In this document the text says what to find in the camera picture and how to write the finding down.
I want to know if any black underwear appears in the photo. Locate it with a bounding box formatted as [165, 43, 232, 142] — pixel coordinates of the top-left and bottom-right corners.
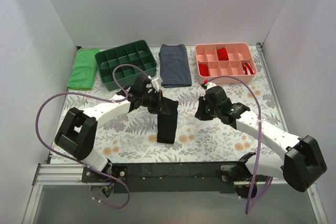
[156, 99, 179, 144]

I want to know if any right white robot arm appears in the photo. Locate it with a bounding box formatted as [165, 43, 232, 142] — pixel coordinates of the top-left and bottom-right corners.
[195, 82, 327, 192]

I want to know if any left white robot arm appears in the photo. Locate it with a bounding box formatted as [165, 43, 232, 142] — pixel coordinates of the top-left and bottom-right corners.
[55, 74, 179, 182]

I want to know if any rolled red underwear left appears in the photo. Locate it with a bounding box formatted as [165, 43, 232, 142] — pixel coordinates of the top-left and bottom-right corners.
[198, 63, 209, 77]

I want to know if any rolled red underwear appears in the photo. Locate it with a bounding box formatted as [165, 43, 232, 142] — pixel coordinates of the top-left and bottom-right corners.
[198, 63, 209, 77]
[217, 48, 229, 61]

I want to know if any red white striped underwear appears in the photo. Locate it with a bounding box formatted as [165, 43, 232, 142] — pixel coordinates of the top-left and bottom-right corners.
[242, 62, 256, 75]

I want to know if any rolled red underwear top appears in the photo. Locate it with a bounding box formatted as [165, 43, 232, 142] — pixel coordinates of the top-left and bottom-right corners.
[217, 48, 229, 61]

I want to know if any folded grey-blue towel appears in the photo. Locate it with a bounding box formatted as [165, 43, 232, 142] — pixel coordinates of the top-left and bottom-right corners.
[159, 44, 192, 88]

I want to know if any floral patterned table mat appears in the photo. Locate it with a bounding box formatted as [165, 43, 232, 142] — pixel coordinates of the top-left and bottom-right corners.
[50, 45, 292, 163]

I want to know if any green divided organizer tray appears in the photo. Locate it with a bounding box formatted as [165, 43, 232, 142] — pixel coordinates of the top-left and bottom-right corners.
[95, 40, 157, 91]

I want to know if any pink divided organizer tray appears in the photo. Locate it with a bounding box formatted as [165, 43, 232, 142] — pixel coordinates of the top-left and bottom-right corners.
[195, 42, 258, 84]

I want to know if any folded green towel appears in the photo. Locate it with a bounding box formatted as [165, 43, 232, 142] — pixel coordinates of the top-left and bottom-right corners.
[67, 48, 100, 91]

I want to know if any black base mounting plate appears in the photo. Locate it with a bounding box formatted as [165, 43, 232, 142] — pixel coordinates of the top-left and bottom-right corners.
[81, 161, 271, 196]

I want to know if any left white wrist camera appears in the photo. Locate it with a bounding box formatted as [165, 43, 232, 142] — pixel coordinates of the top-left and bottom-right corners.
[148, 76, 162, 91]

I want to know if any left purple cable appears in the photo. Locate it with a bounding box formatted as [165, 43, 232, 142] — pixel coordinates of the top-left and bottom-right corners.
[35, 64, 155, 209]

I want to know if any purple cable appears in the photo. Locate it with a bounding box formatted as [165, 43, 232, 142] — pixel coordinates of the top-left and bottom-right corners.
[202, 76, 274, 215]
[35, 64, 155, 209]

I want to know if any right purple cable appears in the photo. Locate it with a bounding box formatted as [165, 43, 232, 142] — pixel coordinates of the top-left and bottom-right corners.
[202, 76, 274, 215]

